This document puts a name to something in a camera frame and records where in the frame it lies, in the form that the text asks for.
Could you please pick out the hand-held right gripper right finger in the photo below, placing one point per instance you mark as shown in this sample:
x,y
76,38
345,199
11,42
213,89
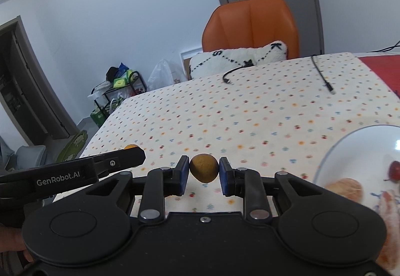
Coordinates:
x,y
224,176

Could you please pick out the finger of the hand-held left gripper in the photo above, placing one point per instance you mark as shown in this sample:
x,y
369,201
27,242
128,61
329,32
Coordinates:
x,y
125,158

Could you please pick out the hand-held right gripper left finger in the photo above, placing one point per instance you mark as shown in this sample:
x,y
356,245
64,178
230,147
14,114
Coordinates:
x,y
184,174

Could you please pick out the yellow cherry tomato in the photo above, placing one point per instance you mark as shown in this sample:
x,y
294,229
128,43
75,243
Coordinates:
x,y
131,147

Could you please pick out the brown longan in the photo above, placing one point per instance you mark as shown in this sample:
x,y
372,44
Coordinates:
x,y
203,168

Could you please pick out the small peeled pomelo segment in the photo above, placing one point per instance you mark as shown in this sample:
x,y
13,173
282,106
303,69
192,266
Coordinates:
x,y
345,190

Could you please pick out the white plate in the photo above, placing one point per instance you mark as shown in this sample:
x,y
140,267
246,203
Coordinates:
x,y
353,154

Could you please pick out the large peeled pomelo segment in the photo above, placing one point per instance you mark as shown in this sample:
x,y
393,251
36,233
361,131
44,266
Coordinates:
x,y
390,210

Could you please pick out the red cherry tomato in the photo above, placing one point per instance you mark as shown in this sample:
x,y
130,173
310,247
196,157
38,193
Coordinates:
x,y
395,169

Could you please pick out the person's left hand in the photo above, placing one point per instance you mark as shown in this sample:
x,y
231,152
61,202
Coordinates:
x,y
12,237

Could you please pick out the grey bin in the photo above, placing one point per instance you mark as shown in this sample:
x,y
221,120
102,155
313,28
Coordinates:
x,y
31,154

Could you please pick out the green cartoon board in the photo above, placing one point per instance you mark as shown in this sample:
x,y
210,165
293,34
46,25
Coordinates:
x,y
73,144

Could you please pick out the black metal rack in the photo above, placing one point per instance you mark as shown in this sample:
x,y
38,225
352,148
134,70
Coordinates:
x,y
107,92

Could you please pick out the green packet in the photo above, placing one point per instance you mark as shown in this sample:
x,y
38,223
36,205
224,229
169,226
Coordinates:
x,y
119,82

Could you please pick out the blue green bag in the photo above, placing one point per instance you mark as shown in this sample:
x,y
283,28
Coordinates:
x,y
123,69

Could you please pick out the clear plastic bag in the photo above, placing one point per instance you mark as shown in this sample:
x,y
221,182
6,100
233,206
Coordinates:
x,y
162,75

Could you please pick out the white fluffy pillow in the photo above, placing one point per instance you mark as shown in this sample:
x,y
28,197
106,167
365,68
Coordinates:
x,y
212,63

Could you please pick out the white framed board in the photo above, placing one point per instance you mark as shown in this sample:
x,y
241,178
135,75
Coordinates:
x,y
184,55

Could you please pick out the orange chair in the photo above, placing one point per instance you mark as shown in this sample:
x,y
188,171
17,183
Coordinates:
x,y
250,25

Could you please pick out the red table mat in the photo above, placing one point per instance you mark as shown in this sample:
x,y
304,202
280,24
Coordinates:
x,y
384,66

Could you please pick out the dark doorway frame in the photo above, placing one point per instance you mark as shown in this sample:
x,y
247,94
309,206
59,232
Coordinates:
x,y
18,75

